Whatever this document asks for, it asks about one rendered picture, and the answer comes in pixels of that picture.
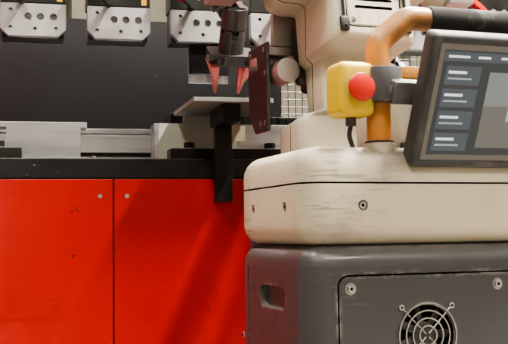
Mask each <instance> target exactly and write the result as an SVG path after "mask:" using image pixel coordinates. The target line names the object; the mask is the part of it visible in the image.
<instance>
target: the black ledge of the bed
mask: <svg viewBox="0 0 508 344"><path fill-rule="evenodd" d="M254 161H256V160H255V159H232V176H233V178H244V174H245V171H246V169H247V167H248V166H249V165H250V164H251V163H252V162H254ZM0 178H214V159H100V158H0Z"/></svg>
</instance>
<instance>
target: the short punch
mask: <svg viewBox="0 0 508 344"><path fill-rule="evenodd" d="M206 46H218V45H188V46H187V75H188V83H200V84H212V77H211V74H210V71H209V68H208V65H207V62H206V55H207V53H206ZM218 65H219V74H218V84H228V67H223V66H222V65H221V60H218Z"/></svg>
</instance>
